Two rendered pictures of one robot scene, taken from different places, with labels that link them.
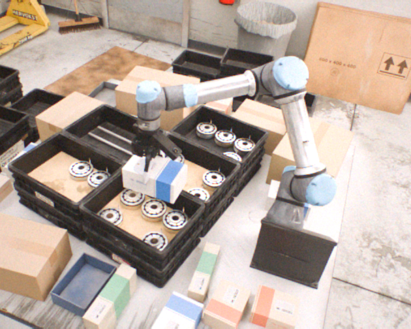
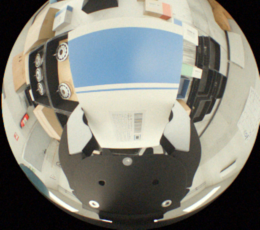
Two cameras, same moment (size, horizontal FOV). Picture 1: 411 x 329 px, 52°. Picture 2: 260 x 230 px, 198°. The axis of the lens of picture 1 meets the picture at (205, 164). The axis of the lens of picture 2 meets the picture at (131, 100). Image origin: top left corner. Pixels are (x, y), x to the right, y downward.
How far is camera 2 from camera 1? 1.44 m
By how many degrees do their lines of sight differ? 49
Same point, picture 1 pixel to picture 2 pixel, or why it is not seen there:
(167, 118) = (51, 110)
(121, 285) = (185, 66)
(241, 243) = (101, 16)
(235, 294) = (152, 4)
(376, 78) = (23, 60)
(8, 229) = not seen: hidden behind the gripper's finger
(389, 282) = not seen: hidden behind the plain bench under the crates
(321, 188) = not seen: outside the picture
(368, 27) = (14, 73)
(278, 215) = not seen: outside the picture
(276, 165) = (44, 34)
